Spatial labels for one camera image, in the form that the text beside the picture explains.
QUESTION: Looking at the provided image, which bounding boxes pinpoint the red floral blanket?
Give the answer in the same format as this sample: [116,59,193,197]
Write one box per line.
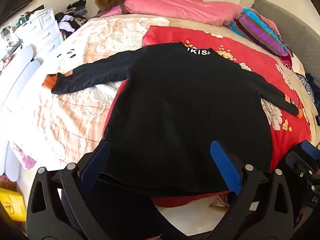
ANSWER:
[102,25,312,208]

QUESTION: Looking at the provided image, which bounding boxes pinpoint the magenta cloth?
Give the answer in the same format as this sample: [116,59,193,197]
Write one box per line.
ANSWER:
[279,54,294,70]

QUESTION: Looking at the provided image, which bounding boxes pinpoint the white dresser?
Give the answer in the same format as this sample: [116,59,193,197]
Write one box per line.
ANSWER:
[15,6,64,60]

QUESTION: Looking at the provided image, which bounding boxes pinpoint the yellow box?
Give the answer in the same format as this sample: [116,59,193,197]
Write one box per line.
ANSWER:
[0,187,27,222]

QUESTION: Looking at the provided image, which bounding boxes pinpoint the black sweater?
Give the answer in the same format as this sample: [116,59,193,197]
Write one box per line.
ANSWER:
[51,42,304,197]

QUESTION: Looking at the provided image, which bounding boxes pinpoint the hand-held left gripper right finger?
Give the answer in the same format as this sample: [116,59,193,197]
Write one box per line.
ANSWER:
[207,140,300,240]

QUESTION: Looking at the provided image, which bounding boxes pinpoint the striped colourful pillow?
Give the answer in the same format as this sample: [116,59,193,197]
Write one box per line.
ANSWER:
[229,7,290,57]

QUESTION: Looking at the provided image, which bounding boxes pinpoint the grey padded headboard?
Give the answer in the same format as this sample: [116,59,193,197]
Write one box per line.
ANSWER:
[251,0,320,80]

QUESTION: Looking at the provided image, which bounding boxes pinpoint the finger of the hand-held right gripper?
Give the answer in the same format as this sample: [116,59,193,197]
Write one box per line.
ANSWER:
[299,140,320,157]

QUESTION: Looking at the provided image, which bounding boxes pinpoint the pile of mixed clothes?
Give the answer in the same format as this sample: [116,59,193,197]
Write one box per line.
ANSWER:
[55,0,88,34]

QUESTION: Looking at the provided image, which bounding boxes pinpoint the pink duvet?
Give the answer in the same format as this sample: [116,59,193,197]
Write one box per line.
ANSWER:
[106,0,243,27]

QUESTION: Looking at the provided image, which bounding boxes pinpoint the white scalloped bed panel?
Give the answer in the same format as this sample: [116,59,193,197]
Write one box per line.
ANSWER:
[0,44,42,180]

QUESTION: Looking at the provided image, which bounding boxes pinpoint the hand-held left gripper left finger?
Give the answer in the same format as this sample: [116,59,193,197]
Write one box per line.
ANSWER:
[26,140,111,240]

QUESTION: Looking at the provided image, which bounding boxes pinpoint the blue patterned clothing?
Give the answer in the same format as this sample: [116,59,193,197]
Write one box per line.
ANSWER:
[297,72,320,110]

